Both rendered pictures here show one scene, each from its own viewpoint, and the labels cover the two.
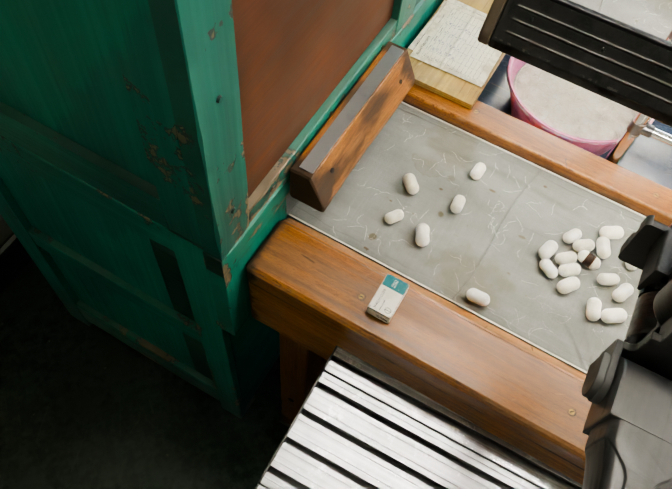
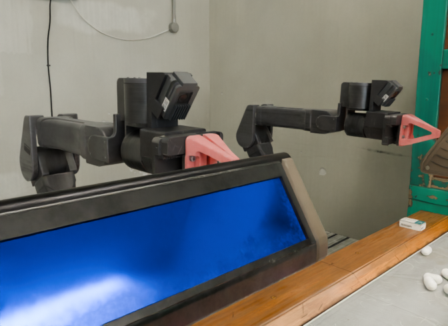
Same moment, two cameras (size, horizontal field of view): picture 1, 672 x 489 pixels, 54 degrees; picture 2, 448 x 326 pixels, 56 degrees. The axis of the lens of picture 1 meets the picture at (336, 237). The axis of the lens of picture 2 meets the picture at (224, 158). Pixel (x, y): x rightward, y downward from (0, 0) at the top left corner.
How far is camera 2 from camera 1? 146 cm
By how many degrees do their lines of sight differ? 93
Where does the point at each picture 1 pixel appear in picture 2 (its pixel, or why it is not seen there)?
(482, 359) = (385, 239)
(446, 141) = not seen: outside the picture
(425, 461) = not seen: hidden behind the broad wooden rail
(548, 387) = (371, 250)
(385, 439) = not seen: hidden behind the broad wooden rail
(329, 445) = (346, 243)
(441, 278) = (437, 249)
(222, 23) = (435, 73)
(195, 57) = (421, 75)
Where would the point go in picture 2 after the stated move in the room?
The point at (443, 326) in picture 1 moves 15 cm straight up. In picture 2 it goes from (401, 235) to (405, 181)
